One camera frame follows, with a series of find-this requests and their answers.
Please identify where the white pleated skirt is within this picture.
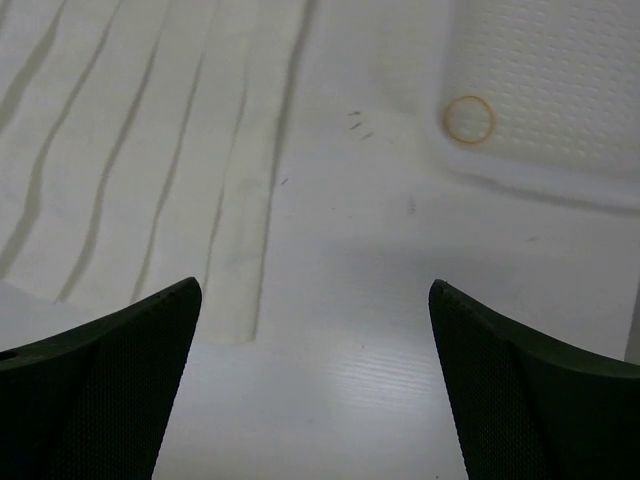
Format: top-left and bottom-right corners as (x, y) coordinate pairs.
(1, 1), (308, 344)

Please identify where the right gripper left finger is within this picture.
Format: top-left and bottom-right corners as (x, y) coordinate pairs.
(1, 277), (202, 479)

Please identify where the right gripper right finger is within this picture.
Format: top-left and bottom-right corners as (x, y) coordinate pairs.
(429, 280), (639, 479)

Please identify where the white perforated plastic basket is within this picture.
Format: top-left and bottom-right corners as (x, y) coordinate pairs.
(418, 1), (639, 213)

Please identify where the yellow rubber band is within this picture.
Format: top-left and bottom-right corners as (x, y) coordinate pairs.
(442, 95), (497, 145)

